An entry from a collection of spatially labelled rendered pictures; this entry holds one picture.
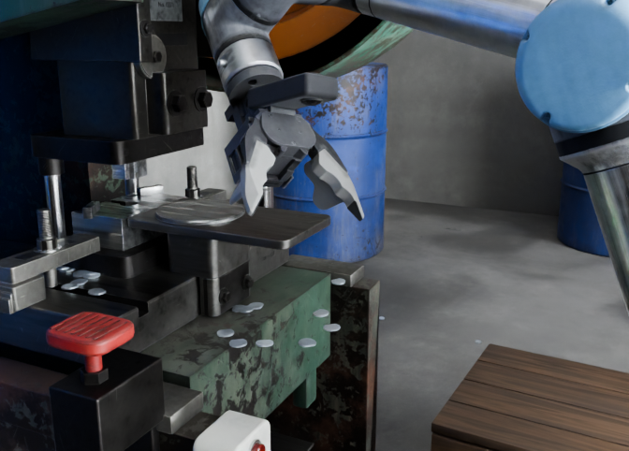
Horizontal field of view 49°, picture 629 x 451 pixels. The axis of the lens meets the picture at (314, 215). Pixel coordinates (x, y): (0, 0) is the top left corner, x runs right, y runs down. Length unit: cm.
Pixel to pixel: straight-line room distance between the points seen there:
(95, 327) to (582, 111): 47
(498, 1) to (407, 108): 351
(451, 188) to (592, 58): 371
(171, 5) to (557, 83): 55
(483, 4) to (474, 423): 77
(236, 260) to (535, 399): 70
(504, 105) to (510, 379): 284
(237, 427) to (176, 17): 55
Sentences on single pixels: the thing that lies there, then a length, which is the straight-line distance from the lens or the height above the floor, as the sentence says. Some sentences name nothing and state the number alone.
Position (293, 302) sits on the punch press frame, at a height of 64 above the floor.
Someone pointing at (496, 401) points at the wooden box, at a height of 35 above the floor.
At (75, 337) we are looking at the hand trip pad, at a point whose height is 76.
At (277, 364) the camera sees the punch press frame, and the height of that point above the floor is 57.
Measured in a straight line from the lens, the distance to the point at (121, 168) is 103.
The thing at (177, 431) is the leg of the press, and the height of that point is 62.
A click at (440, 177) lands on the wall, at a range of 432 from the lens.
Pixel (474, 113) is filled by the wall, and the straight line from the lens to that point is 422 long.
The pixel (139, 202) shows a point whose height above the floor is 78.
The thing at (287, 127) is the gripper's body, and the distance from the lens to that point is 80.
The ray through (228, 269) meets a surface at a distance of 97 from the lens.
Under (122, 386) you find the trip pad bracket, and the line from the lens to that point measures 70.
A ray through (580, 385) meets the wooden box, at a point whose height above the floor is 35.
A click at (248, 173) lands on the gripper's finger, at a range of 72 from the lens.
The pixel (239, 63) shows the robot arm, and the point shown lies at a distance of 85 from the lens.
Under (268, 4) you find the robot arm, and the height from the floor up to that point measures 106.
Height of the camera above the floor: 103
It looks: 15 degrees down
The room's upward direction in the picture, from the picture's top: straight up
